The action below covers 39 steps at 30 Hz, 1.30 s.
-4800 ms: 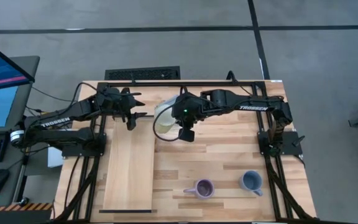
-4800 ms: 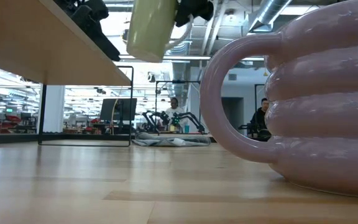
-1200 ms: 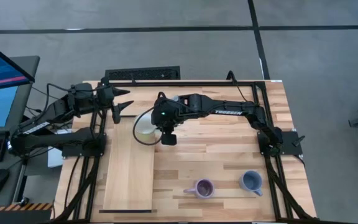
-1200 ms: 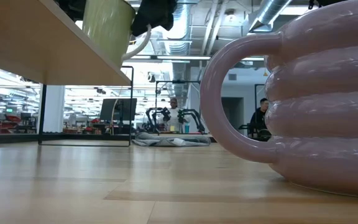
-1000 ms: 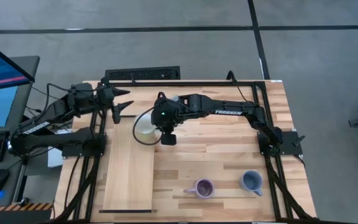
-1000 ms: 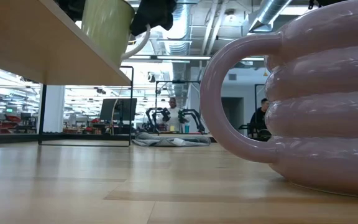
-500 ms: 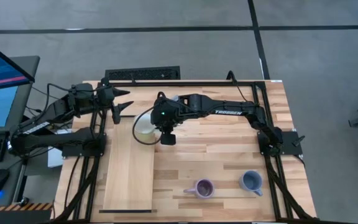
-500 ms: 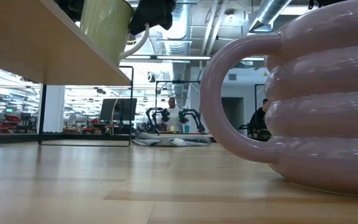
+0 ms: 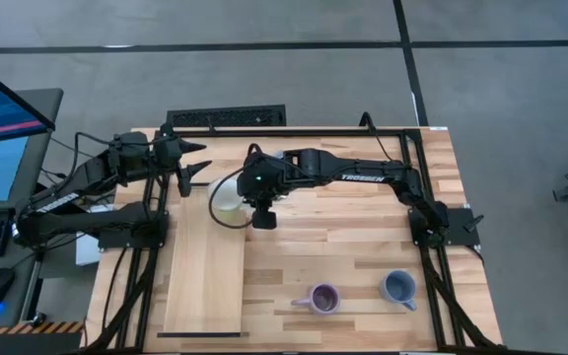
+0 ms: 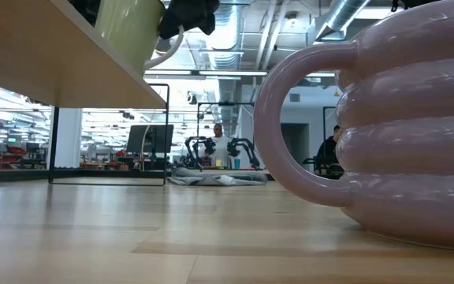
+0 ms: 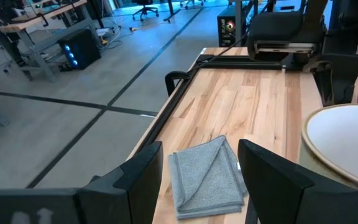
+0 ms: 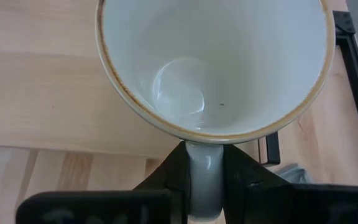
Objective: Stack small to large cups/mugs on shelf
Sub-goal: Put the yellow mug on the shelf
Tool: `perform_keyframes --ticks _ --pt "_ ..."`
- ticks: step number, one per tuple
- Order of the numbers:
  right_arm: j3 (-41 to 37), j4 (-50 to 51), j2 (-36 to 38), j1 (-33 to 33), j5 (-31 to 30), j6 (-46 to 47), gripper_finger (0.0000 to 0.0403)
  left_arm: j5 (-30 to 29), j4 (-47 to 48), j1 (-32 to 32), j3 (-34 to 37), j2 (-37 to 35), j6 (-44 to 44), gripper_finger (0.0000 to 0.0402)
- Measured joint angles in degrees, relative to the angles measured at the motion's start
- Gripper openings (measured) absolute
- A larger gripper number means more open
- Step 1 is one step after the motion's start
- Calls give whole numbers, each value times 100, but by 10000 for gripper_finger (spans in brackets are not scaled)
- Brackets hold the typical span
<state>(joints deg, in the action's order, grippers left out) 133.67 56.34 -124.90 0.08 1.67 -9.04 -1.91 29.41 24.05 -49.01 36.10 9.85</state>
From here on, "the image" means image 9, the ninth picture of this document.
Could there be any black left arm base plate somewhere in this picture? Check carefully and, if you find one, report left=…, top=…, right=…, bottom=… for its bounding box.
left=97, top=209, right=170, bottom=250

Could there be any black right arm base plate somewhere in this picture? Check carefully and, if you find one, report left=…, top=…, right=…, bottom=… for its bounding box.
left=408, top=206, right=482, bottom=248

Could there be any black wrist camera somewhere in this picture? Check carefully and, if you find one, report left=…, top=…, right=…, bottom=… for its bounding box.
left=251, top=208, right=278, bottom=231
left=176, top=170, right=192, bottom=198

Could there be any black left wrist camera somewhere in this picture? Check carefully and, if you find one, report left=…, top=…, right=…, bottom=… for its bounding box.
left=176, top=170, right=192, bottom=198

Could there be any purple mug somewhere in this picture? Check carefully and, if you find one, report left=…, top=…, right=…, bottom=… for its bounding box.
left=290, top=282, right=342, bottom=317

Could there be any light wooden tray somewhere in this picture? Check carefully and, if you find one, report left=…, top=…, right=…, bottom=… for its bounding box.
left=157, top=181, right=254, bottom=339

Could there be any white box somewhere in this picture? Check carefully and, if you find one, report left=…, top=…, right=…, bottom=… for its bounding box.
left=74, top=231, right=102, bottom=267

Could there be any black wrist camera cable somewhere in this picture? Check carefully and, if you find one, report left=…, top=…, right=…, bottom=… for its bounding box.
left=207, top=166, right=255, bottom=231

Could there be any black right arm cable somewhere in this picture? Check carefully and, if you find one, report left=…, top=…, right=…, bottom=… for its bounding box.
left=359, top=111, right=396, bottom=164

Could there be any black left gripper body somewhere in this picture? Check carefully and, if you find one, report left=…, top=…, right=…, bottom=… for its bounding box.
left=155, top=122, right=187, bottom=172

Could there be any blue-grey mug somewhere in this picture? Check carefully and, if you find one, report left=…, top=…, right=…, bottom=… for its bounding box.
left=380, top=269, right=419, bottom=313

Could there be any grey desk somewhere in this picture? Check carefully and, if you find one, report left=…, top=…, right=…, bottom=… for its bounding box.
left=0, top=206, right=51, bottom=330

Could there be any black floor vent grille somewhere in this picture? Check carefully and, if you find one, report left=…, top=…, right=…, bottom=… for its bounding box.
left=166, top=105, right=287, bottom=128

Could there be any pale green mug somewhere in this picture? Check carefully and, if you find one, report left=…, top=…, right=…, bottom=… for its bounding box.
left=207, top=176, right=254, bottom=227

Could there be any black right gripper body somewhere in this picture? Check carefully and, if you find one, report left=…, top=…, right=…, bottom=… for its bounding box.
left=241, top=189, right=286, bottom=214

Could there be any black aluminium table frame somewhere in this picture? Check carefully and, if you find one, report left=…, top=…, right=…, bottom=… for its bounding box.
left=81, top=126, right=507, bottom=355

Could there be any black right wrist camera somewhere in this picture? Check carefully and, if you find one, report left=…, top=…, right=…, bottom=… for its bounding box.
left=251, top=208, right=278, bottom=231

